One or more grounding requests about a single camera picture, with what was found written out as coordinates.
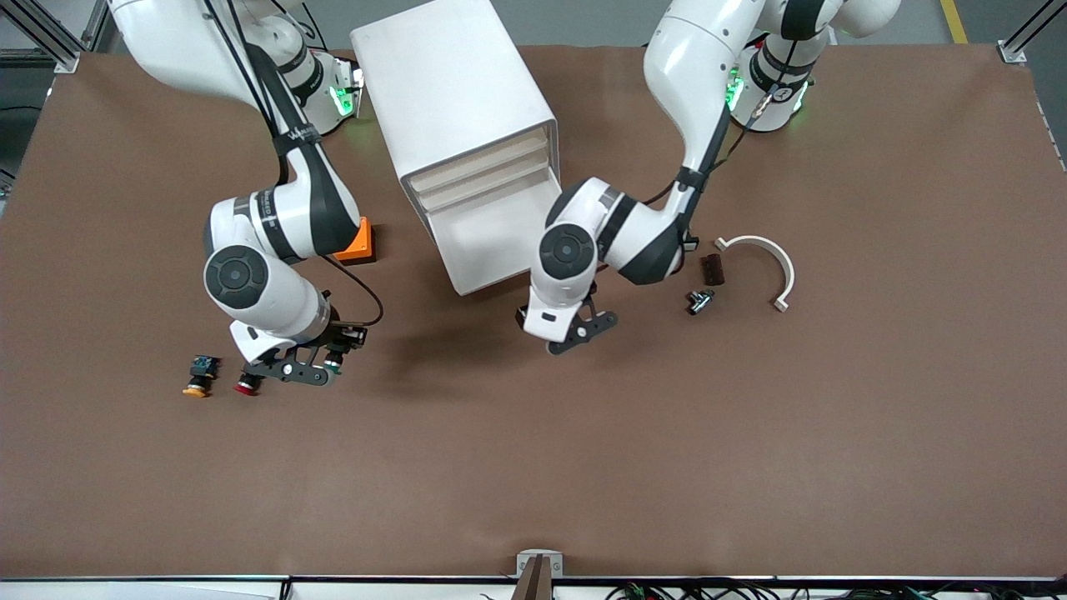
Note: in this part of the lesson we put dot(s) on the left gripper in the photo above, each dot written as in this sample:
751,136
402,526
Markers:
518,317

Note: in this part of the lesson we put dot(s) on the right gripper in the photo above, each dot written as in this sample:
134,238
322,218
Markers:
341,336

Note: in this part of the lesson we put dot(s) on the green mushroom push button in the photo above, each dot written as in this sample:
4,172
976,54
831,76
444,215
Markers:
333,361

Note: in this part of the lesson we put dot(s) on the white plastic drawer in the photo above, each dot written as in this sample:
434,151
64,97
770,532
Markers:
483,181
479,165
488,195
483,242

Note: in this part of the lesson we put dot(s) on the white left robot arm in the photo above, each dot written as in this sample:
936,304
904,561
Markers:
708,50

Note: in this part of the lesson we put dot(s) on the red mushroom push button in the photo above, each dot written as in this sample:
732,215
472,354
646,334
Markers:
247,386

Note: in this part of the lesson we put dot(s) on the yellow mushroom push button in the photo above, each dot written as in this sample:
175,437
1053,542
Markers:
200,371

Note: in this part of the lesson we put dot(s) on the white drawer cabinet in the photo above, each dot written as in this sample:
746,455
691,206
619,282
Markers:
450,83

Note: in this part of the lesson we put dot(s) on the brown terminal block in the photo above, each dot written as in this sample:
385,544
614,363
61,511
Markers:
713,270

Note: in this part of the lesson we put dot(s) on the small metal selector switch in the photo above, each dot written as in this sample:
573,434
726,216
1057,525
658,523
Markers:
698,302

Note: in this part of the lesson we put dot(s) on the orange button enclosure box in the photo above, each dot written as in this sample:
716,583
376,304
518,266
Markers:
360,243

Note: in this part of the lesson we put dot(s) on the white curved plastic bracket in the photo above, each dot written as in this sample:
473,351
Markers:
754,240

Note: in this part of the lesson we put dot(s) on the grey metal table bracket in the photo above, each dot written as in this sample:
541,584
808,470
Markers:
539,557

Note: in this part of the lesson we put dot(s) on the aluminium frame profile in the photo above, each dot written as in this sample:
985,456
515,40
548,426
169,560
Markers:
1011,52
62,58

